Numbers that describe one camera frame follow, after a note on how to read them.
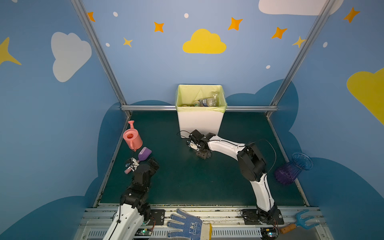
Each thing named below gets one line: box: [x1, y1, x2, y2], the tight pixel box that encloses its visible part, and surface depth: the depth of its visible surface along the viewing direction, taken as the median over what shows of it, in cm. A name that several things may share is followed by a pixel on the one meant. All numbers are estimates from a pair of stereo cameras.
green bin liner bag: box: [175, 84, 228, 113], surface depth 98 cm
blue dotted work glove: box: [166, 208, 203, 240], surface depth 73 cm
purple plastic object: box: [124, 146, 152, 175], surface depth 99 cm
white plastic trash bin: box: [176, 105, 227, 138], surface depth 92 cm
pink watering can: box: [122, 120, 143, 152], surface depth 96 cm
